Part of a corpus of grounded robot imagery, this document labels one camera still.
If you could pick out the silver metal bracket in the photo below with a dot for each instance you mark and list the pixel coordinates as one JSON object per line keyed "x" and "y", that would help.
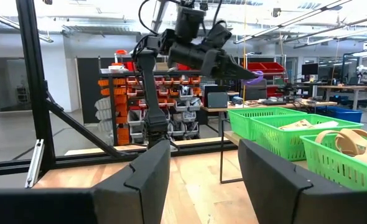
{"x": 34, "y": 165}

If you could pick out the metal rack with red bins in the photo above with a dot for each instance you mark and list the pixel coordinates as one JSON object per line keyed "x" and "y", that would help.
{"x": 264, "y": 67}

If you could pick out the grey box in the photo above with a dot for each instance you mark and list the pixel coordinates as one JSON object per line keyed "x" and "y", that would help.
{"x": 217, "y": 100}

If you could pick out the blue bin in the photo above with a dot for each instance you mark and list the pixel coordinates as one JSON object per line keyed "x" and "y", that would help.
{"x": 342, "y": 114}

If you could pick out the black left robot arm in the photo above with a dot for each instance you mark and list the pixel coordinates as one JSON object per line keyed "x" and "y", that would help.
{"x": 152, "y": 93}

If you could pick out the long wooden workbench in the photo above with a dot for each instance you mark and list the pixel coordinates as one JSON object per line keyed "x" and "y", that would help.
{"x": 342, "y": 87}

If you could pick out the wooden desk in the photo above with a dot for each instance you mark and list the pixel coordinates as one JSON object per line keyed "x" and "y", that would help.
{"x": 221, "y": 109}

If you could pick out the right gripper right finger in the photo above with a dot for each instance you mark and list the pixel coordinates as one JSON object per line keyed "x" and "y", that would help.
{"x": 273, "y": 193}

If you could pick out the grey office chair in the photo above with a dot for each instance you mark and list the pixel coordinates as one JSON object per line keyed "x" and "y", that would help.
{"x": 256, "y": 93}

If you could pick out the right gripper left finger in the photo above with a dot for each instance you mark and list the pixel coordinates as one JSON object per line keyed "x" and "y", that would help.
{"x": 146, "y": 186}

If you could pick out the storage shelving with small bins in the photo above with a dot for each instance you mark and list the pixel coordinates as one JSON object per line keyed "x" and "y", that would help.
{"x": 121, "y": 102}

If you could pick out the black aluminium frame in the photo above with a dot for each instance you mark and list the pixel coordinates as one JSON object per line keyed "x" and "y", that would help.
{"x": 34, "y": 77}

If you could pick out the green plastic basket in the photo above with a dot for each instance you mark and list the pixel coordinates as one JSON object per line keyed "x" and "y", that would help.
{"x": 242, "y": 124}
{"x": 332, "y": 168}
{"x": 276, "y": 143}

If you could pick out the black computer monitor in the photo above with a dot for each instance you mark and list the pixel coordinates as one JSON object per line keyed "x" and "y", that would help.
{"x": 310, "y": 69}

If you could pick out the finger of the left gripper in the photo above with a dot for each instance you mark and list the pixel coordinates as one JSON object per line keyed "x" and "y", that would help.
{"x": 238, "y": 65}
{"x": 234, "y": 73}

